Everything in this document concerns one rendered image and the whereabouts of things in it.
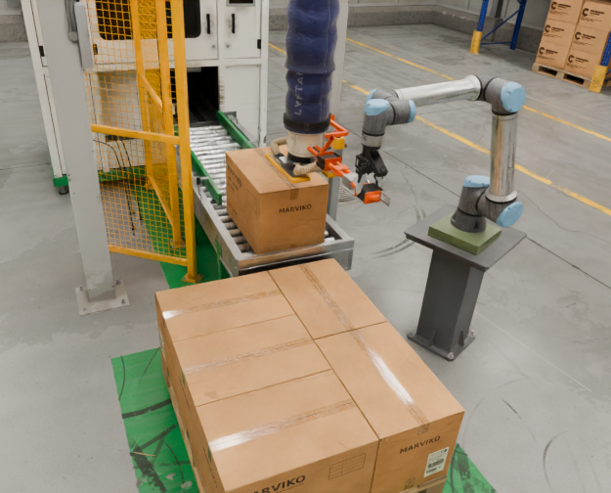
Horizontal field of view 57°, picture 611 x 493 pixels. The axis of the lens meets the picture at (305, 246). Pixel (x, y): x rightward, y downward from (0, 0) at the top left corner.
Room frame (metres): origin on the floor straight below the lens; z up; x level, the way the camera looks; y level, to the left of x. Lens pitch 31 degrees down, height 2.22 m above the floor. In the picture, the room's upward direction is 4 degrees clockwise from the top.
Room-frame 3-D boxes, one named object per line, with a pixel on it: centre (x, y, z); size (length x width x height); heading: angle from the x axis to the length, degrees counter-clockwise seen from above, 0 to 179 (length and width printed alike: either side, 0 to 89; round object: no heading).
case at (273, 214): (2.96, 0.20, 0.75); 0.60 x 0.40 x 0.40; 26
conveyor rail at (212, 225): (3.55, 0.84, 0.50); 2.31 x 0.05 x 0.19; 26
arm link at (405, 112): (2.18, -0.33, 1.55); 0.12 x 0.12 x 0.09; 31
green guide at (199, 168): (3.90, 0.94, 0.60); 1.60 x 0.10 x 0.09; 26
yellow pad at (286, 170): (2.58, 0.12, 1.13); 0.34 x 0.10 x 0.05; 28
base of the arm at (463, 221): (2.69, -0.88, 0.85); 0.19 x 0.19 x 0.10
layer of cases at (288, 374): (1.92, 0.02, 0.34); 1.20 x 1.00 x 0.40; 26
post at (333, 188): (3.37, -0.16, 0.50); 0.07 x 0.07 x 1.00; 26
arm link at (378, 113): (2.12, -0.24, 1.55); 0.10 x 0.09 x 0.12; 121
